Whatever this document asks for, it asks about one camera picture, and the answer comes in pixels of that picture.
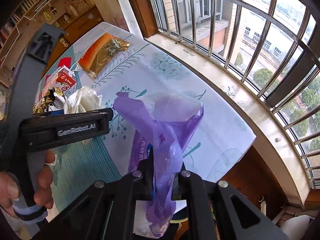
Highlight orange snack pouch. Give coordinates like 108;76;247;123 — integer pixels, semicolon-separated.
78;33;131;79

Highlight metal window bars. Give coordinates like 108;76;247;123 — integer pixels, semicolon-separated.
150;0;319;189

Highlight pink milk carton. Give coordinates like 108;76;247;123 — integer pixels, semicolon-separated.
38;65;76;102

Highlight black yellow wrapper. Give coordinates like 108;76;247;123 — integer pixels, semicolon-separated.
33;87;66;115

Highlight wooden desk with drawers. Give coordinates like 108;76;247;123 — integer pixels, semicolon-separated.
1;6;103;88

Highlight person's left hand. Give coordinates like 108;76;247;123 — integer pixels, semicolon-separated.
0;149;57;218

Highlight patterned bed sheet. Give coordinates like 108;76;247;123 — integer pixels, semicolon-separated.
52;22;255;211

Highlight red paper envelope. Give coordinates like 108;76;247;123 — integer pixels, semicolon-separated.
57;57;72;69

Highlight purple plastic bag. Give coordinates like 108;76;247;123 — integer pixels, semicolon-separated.
113;92;204;239

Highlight white crumpled tissue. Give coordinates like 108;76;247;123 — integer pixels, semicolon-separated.
63;86;102;114

